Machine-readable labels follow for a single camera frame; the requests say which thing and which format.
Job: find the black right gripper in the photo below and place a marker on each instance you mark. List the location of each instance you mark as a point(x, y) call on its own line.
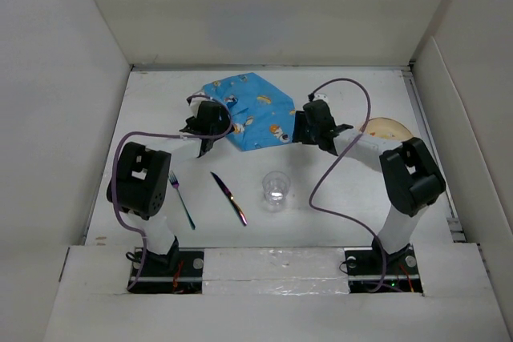
point(299, 134)

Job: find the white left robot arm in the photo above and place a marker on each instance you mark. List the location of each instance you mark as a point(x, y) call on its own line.
point(141, 166)

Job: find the clear plastic cup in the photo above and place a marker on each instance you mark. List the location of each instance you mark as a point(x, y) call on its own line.
point(276, 186)

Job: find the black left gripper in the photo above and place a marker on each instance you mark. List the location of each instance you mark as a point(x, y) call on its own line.
point(190, 120)

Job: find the iridescent knife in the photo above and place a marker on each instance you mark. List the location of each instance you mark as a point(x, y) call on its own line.
point(228, 194)

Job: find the blue patterned cloth placemat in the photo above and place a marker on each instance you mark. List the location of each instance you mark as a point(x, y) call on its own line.
point(263, 115)

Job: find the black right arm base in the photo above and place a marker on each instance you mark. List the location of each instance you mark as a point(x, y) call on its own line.
point(367, 272)

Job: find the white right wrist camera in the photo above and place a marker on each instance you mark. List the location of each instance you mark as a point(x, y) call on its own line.
point(319, 96)

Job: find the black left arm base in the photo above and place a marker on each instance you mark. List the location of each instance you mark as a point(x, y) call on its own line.
point(180, 272)

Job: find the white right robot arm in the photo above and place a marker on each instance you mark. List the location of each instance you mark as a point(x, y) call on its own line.
point(412, 178)

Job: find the beige bird-pattern plate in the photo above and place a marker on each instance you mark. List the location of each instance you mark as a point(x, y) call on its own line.
point(386, 128)

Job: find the iridescent fork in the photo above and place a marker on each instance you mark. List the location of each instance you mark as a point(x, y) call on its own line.
point(176, 186)

